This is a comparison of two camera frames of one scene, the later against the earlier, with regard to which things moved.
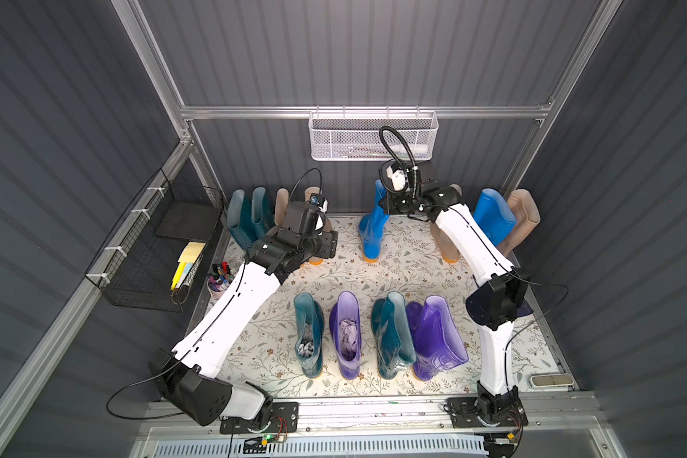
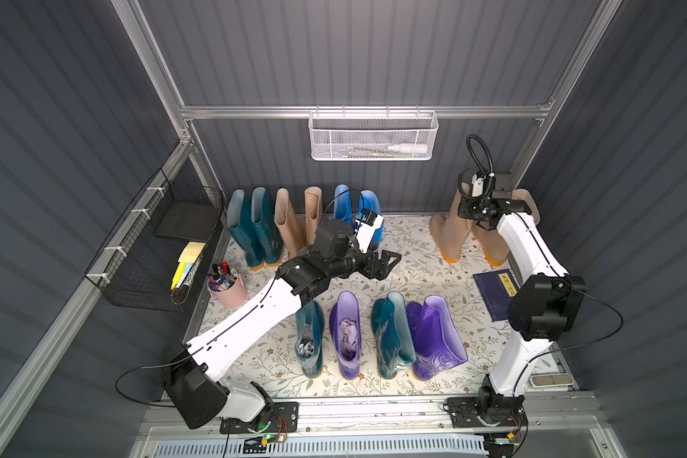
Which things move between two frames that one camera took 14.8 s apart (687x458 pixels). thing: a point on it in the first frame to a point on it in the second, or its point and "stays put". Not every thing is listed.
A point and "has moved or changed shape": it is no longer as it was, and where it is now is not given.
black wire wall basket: [155, 257] stays put
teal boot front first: [309, 332] stays put
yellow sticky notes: [188, 256] stays put
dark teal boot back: [262, 213] stays put
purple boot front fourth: [435, 338] stays put
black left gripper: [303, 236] to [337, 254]
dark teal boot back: [239, 218] stays put
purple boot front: [345, 329] stays put
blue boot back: [370, 226] to [343, 203]
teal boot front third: [394, 339] stays put
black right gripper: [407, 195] to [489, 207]
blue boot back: [493, 216] has moved or changed shape
